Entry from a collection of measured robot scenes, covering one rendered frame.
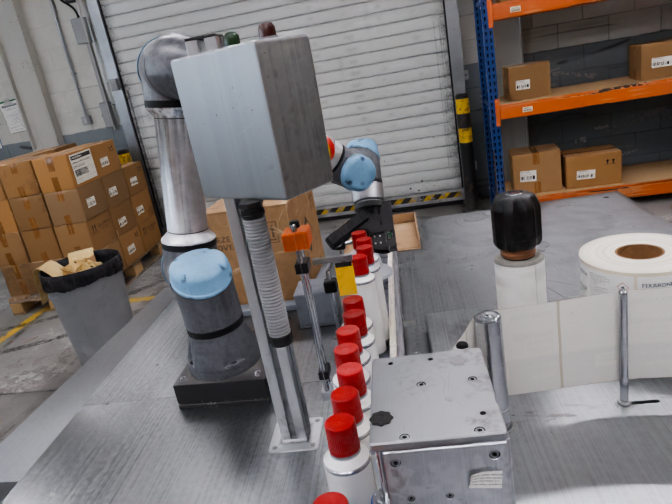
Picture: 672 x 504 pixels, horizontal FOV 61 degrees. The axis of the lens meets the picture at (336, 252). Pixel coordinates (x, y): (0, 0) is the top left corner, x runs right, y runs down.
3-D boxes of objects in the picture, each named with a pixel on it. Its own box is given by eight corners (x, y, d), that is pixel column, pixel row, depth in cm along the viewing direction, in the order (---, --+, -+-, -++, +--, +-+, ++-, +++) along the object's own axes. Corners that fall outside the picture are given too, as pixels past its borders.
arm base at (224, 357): (244, 381, 110) (231, 337, 106) (176, 380, 114) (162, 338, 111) (272, 339, 123) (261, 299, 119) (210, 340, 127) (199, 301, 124)
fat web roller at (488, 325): (516, 435, 83) (507, 320, 77) (484, 438, 83) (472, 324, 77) (510, 416, 87) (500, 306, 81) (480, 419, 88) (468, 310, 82)
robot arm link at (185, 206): (173, 313, 117) (139, 32, 101) (162, 289, 130) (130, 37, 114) (230, 302, 122) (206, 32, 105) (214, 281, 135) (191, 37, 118)
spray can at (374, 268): (389, 344, 115) (374, 250, 108) (364, 345, 116) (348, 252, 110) (393, 332, 119) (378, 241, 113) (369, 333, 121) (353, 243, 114)
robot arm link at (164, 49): (173, 13, 92) (390, 158, 116) (163, 19, 102) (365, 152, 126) (140, 77, 93) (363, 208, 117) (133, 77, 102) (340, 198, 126)
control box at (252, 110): (287, 201, 70) (253, 39, 64) (203, 198, 81) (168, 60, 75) (338, 180, 77) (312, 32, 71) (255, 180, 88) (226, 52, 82)
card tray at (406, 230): (421, 248, 180) (419, 236, 179) (340, 259, 183) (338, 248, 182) (416, 221, 208) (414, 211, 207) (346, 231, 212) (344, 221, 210)
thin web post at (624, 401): (633, 406, 84) (633, 292, 78) (620, 408, 84) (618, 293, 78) (628, 399, 86) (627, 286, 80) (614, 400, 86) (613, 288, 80)
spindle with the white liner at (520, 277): (557, 359, 99) (548, 195, 90) (505, 364, 101) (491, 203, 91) (543, 335, 108) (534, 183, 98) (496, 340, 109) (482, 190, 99)
